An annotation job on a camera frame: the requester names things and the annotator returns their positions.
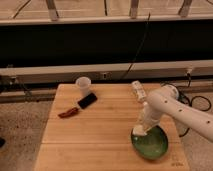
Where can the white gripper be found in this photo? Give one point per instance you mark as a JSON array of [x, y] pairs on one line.
[[149, 117]]

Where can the white sponge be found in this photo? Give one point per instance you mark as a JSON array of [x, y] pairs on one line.
[[139, 130]]

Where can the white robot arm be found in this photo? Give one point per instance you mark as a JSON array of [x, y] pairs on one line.
[[164, 100]]

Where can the green ceramic bowl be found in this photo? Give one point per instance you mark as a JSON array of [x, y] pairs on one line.
[[151, 146]]

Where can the black rectangular block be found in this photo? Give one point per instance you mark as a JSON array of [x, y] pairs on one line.
[[86, 101]]

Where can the translucent plastic cup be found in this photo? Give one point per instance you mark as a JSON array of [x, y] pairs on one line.
[[83, 84]]

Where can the red chili pepper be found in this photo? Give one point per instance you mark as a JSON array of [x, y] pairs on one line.
[[69, 113]]

